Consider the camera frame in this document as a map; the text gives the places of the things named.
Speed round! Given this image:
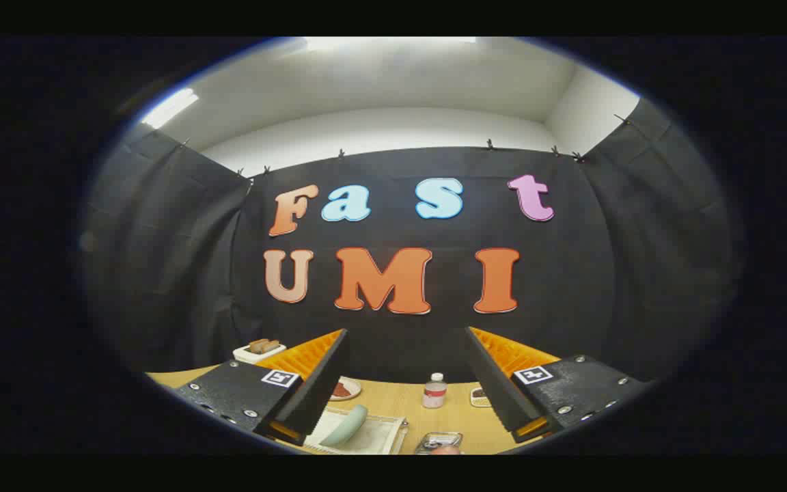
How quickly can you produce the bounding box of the clear wire basket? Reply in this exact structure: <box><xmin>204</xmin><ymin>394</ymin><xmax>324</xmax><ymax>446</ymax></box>
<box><xmin>413</xmin><ymin>431</ymin><xmax>465</xmax><ymax>455</ymax></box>

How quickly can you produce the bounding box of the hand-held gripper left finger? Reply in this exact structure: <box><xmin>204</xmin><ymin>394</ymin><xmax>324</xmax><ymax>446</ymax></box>
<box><xmin>174</xmin><ymin>328</ymin><xmax>351</xmax><ymax>446</ymax></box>

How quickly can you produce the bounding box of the white toaster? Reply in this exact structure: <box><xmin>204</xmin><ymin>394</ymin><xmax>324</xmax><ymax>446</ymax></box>
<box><xmin>233</xmin><ymin>338</ymin><xmax>287</xmax><ymax>364</ymax></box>

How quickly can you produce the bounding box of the white wire dish rack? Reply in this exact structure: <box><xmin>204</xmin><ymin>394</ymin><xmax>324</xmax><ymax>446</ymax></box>
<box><xmin>302</xmin><ymin>407</ymin><xmax>410</xmax><ymax>455</ymax></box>

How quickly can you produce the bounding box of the clear bottle with red label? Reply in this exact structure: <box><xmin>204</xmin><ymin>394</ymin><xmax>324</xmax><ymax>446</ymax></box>
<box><xmin>423</xmin><ymin>372</ymin><xmax>448</xmax><ymax>409</ymax></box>

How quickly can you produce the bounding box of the ceiling light panel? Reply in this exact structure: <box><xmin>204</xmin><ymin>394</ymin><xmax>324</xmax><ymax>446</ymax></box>
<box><xmin>140</xmin><ymin>87</ymin><xmax>200</xmax><ymax>130</ymax></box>
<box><xmin>303</xmin><ymin>37</ymin><xmax>478</xmax><ymax>53</ymax></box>

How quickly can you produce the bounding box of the light green plate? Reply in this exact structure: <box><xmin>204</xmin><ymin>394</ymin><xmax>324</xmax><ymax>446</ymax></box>
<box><xmin>319</xmin><ymin>404</ymin><xmax>370</xmax><ymax>449</ymax></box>

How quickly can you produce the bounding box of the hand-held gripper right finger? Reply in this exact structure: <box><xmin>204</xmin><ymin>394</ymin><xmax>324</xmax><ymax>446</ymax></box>
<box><xmin>463</xmin><ymin>327</ymin><xmax>657</xmax><ymax>443</ymax></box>

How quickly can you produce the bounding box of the small white oval plate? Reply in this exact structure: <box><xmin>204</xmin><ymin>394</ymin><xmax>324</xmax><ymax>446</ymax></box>
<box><xmin>330</xmin><ymin>377</ymin><xmax>363</xmax><ymax>402</ymax></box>

